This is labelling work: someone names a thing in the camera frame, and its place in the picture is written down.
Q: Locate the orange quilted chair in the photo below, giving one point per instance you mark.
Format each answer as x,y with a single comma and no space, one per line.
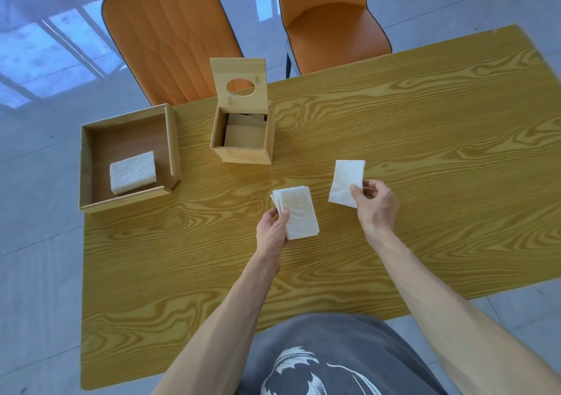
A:
171,35

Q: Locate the white napkin stack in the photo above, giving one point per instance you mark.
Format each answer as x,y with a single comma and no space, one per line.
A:
133,172

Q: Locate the orange smooth chair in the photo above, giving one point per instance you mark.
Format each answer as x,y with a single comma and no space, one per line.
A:
337,31

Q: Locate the open wooden tray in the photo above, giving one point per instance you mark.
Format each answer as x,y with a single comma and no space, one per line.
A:
127,136

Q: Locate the person's right hand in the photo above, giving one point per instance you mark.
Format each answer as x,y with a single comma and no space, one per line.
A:
377,208

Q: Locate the wooden box with holed lid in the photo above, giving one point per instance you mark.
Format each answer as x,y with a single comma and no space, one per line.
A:
243,156

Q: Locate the person's right forearm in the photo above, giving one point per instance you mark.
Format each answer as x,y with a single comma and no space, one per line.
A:
438,311

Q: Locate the grey printed shirt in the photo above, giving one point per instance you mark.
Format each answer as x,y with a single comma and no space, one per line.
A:
280,342

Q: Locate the person's left hand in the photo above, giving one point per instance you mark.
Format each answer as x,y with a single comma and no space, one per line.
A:
271,234

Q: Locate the person's left forearm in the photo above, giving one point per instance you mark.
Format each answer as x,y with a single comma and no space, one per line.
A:
219,333

